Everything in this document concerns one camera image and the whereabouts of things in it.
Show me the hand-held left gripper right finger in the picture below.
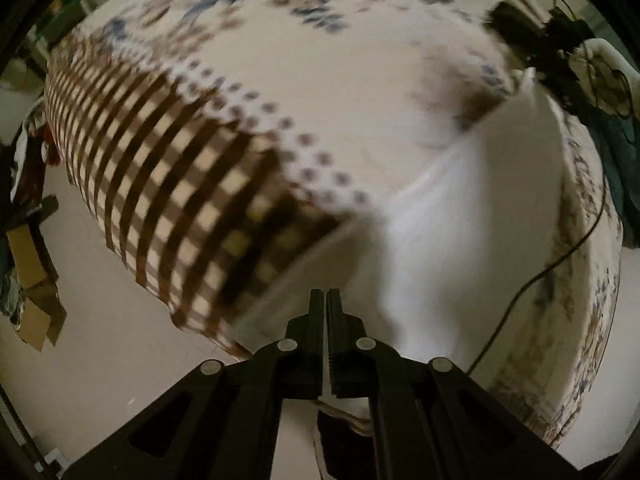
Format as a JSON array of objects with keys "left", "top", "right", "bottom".
[{"left": 326, "top": 288, "right": 582, "bottom": 480}]

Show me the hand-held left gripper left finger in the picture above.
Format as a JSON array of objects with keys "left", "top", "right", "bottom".
[{"left": 60, "top": 288, "right": 325, "bottom": 480}]

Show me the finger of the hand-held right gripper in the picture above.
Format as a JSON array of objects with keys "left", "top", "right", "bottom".
[{"left": 486, "top": 1, "right": 540, "bottom": 50}]

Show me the white small garment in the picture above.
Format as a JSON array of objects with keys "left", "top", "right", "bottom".
[{"left": 235, "top": 67, "right": 567, "bottom": 411}]

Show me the person's right hand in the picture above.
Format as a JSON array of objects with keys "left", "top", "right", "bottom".
[{"left": 570, "top": 37, "right": 633, "bottom": 116}]

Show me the dark slipper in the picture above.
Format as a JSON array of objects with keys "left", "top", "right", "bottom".
[{"left": 312, "top": 399, "right": 377, "bottom": 480}]

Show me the patterned checkered bed sheet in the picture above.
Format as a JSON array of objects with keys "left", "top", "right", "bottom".
[{"left": 44, "top": 0, "right": 623, "bottom": 448}]

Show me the cardboard box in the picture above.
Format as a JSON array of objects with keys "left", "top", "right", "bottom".
[{"left": 6, "top": 222, "right": 69, "bottom": 352}]

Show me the dark clutter pile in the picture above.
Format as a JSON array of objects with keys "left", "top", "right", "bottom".
[{"left": 0, "top": 95, "right": 62, "bottom": 223}]

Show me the black cable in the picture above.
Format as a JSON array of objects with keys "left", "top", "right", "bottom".
[{"left": 465, "top": 175, "right": 609, "bottom": 376}]

